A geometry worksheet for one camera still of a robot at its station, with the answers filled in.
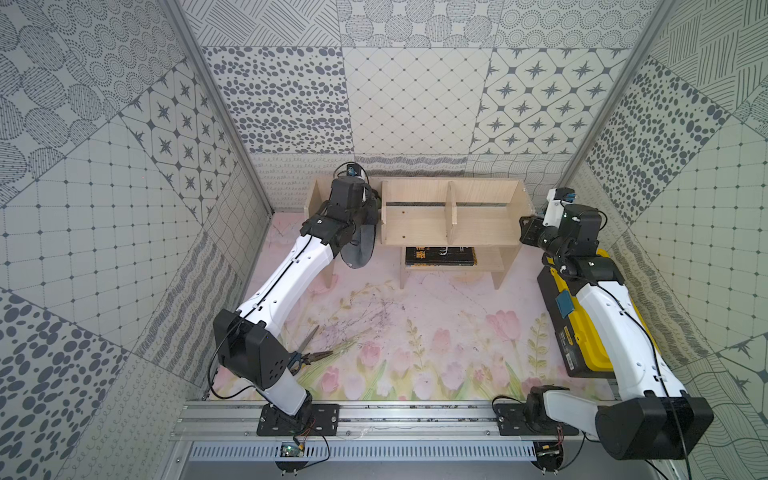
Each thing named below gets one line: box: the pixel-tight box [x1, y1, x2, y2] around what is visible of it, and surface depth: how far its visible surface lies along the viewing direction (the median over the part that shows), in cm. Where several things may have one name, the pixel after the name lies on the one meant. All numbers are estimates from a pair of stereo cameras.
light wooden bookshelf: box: [306, 177, 535, 289], surface depth 84 cm
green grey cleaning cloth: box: [340, 224, 376, 269], surface depth 78 cm
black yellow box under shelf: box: [405, 246, 478, 267], surface depth 92 cm
